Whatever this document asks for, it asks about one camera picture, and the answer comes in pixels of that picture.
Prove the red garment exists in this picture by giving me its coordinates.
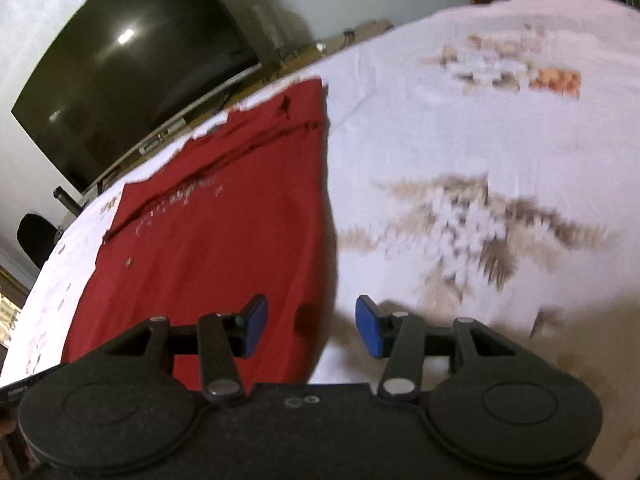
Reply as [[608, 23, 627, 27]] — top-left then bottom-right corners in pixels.
[[62, 78, 328, 386]]

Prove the floral white bed sheet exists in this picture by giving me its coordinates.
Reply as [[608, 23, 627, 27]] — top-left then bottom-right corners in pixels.
[[1, 0, 639, 479]]

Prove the black chair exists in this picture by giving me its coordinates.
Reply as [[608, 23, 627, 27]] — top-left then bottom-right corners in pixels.
[[16, 214, 58, 270]]

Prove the black set-top box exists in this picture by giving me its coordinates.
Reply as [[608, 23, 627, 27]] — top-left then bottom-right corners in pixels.
[[138, 118, 186, 155]]

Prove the wooden tv stand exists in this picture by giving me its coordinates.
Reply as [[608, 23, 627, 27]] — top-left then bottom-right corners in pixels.
[[80, 18, 394, 209]]

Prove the clear glass on stand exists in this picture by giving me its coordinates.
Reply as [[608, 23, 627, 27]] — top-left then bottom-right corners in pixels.
[[252, 3, 285, 61]]

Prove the black flat screen television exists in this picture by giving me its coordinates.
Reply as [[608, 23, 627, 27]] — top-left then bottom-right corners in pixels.
[[12, 0, 260, 191]]

